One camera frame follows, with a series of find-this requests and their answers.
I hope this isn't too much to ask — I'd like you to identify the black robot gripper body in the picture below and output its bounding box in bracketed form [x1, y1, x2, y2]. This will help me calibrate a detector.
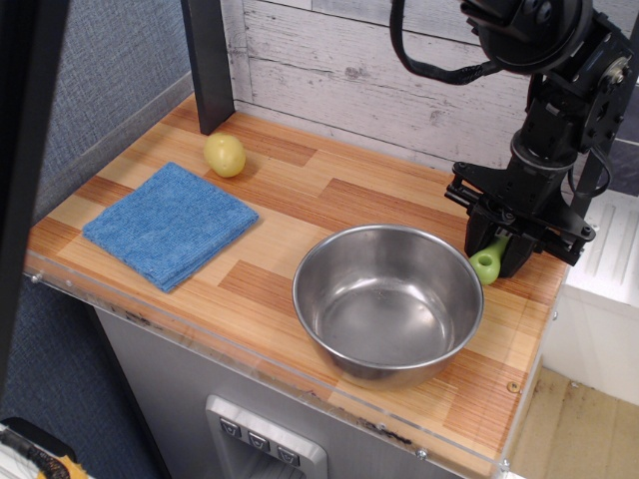
[445, 146, 583, 264]

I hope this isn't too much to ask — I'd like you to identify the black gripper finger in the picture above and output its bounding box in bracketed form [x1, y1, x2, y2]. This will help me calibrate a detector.
[464, 203, 499, 256]
[499, 236, 534, 278]

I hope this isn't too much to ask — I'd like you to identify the grey spatula green handle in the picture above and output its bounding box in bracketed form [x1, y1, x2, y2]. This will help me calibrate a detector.
[469, 236, 509, 285]

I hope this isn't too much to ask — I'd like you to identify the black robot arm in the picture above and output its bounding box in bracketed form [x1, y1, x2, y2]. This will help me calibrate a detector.
[446, 1, 638, 277]

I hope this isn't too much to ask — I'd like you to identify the white toy sink unit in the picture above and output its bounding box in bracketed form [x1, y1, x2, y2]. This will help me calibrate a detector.
[542, 192, 638, 404]

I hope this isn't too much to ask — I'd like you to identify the stainless steel bowl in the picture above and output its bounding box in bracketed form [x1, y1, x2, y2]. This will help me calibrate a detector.
[292, 225, 484, 389]

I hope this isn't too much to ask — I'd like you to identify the clear acrylic table guard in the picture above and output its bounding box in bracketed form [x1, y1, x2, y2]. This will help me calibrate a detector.
[26, 99, 565, 478]

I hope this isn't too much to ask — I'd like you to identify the yellow toy potato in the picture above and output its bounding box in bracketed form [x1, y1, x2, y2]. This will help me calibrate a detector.
[204, 133, 246, 178]

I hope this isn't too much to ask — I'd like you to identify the silver dispenser button panel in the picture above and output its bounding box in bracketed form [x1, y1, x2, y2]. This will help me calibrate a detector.
[206, 394, 328, 478]

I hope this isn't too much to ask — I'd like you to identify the blue folded cloth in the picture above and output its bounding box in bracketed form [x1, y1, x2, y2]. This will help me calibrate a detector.
[82, 163, 259, 292]

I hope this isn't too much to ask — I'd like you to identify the grey toy fridge cabinet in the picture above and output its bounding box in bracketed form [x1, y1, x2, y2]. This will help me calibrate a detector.
[94, 303, 460, 479]

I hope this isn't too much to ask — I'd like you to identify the yellow object bottom left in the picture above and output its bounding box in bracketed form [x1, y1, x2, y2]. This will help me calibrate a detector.
[49, 456, 91, 479]

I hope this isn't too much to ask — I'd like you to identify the dark right shelf post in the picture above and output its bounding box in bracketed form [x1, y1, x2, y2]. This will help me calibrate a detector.
[556, 74, 639, 248]

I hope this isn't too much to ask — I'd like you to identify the dark shelf post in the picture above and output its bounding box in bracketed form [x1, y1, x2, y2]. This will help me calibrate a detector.
[181, 0, 236, 135]
[556, 74, 639, 248]

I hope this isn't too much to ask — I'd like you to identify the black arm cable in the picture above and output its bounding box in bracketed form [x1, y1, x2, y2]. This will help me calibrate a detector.
[388, 0, 613, 199]

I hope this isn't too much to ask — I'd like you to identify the dark left shelf post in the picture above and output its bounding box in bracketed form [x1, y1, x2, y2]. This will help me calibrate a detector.
[181, 0, 236, 135]

